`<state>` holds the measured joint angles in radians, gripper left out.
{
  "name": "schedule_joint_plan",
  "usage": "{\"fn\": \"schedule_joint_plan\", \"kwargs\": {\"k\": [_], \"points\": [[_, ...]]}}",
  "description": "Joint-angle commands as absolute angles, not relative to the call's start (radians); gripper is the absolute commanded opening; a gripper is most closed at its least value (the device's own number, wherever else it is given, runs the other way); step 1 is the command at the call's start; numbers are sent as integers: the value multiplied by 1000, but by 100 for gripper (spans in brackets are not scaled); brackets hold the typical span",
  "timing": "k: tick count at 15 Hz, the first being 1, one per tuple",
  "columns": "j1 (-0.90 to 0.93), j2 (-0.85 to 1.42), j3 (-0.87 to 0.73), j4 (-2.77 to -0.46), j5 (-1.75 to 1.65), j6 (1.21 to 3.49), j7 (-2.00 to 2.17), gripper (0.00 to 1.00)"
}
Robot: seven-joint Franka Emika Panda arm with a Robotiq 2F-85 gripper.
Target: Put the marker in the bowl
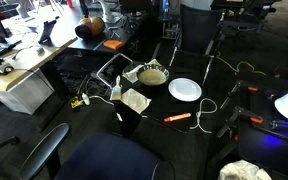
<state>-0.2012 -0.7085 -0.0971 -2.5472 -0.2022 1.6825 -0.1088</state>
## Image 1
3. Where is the orange marker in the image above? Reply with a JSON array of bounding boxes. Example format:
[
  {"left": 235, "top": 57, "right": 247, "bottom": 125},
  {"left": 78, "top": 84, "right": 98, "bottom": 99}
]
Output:
[{"left": 163, "top": 113, "right": 191, "bottom": 122}]

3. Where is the metal bowl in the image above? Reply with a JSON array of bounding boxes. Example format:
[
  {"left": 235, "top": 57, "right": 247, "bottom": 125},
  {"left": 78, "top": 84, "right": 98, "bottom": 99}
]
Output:
[{"left": 137, "top": 64, "right": 169, "bottom": 86}]

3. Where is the crumpled paper under bowl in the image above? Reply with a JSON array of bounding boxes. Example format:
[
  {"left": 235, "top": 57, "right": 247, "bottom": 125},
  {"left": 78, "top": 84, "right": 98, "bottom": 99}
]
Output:
[{"left": 122, "top": 59, "right": 161, "bottom": 83}]

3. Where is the flat paper sheet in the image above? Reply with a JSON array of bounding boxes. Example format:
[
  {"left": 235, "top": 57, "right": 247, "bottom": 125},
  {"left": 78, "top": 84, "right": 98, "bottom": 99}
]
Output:
[{"left": 122, "top": 88, "right": 151, "bottom": 114}]

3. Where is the paint brush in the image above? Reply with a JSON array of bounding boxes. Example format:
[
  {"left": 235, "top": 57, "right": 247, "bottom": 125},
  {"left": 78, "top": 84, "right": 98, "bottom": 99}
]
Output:
[{"left": 110, "top": 76, "right": 121, "bottom": 100}]

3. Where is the white plate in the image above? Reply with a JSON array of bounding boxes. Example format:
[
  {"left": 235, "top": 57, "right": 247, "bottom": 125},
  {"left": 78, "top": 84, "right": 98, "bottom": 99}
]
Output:
[{"left": 168, "top": 78, "right": 202, "bottom": 102}]

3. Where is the orange sponge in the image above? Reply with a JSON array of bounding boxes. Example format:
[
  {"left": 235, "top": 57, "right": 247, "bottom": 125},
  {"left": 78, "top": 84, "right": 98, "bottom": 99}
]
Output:
[{"left": 103, "top": 40, "right": 124, "bottom": 50}]

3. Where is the dark blue office chair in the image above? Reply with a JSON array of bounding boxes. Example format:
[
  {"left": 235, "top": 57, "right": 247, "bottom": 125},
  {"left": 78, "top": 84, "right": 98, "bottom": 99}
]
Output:
[{"left": 20, "top": 123, "right": 175, "bottom": 180}]

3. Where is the black mesh office chair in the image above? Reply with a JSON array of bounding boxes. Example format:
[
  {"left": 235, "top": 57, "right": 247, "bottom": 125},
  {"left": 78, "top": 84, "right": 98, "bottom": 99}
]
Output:
[{"left": 169, "top": 4, "right": 226, "bottom": 84}]

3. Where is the computer mouse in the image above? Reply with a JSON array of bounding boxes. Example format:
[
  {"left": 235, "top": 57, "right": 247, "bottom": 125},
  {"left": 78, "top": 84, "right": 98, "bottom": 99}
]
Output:
[{"left": 36, "top": 47, "right": 45, "bottom": 56}]

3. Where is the black tablet stand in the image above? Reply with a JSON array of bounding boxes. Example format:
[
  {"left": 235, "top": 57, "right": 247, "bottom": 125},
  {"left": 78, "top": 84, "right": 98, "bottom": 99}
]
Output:
[{"left": 38, "top": 16, "right": 58, "bottom": 44}]

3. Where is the wooden desk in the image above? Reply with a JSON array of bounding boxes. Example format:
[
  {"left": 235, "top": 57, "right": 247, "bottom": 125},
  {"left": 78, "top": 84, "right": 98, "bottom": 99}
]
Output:
[{"left": 0, "top": 10, "right": 77, "bottom": 115}]

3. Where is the white cable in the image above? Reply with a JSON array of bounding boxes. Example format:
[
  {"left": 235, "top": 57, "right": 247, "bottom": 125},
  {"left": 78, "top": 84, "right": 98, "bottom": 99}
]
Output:
[{"left": 189, "top": 97, "right": 219, "bottom": 135}]

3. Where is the yellow extension cord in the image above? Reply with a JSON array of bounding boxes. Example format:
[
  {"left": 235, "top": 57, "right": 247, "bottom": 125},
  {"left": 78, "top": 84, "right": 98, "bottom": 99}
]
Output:
[{"left": 214, "top": 51, "right": 268, "bottom": 77}]

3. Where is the black clamp orange handle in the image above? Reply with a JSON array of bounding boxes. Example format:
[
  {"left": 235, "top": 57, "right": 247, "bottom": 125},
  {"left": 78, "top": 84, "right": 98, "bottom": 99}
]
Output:
[{"left": 220, "top": 80, "right": 259, "bottom": 109}]

